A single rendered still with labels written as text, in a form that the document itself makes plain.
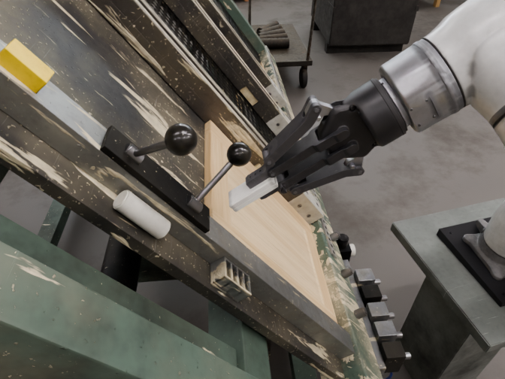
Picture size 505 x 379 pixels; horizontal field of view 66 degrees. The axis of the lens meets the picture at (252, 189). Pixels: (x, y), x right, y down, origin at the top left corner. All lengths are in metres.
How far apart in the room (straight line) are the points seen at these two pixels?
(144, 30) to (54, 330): 0.67
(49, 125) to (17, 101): 0.04
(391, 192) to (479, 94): 2.43
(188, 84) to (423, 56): 0.59
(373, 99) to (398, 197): 2.41
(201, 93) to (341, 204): 1.88
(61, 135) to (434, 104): 0.42
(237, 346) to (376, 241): 1.85
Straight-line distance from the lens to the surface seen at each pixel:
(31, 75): 0.50
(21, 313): 0.34
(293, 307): 0.78
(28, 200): 3.05
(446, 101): 0.46
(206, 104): 0.95
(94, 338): 0.37
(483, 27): 0.46
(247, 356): 0.72
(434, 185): 3.05
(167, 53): 0.90
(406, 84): 0.45
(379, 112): 0.45
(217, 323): 0.78
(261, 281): 0.70
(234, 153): 0.58
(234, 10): 2.37
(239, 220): 0.79
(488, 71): 0.45
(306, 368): 1.76
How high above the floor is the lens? 1.77
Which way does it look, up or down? 40 degrees down
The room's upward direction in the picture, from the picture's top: straight up
